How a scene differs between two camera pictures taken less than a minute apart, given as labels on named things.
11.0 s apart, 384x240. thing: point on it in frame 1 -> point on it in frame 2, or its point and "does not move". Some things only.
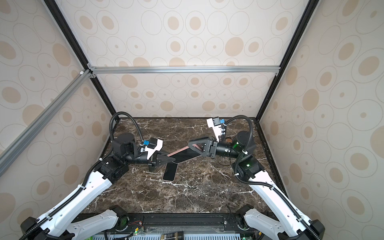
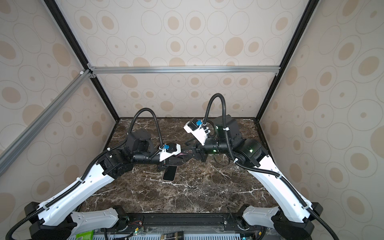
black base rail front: [177, 223] does not move
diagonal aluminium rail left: [11, 153] does not move
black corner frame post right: [302, 23] does not move
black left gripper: [155, 159] -> [162, 162]
